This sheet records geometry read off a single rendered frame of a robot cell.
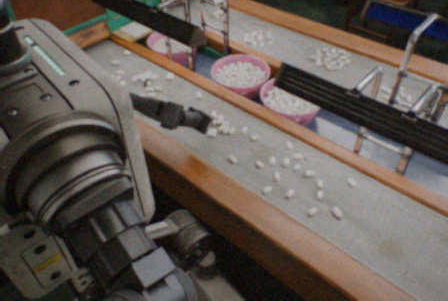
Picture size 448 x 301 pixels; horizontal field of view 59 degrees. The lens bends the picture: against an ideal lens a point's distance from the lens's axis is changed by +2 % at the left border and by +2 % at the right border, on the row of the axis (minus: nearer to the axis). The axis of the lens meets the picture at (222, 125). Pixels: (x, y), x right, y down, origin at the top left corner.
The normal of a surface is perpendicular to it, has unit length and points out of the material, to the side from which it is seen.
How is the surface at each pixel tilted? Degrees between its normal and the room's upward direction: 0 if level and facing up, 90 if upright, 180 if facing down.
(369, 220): 0
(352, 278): 0
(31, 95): 0
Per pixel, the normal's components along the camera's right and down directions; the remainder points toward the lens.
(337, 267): -0.03, -0.74
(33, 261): 0.65, 0.51
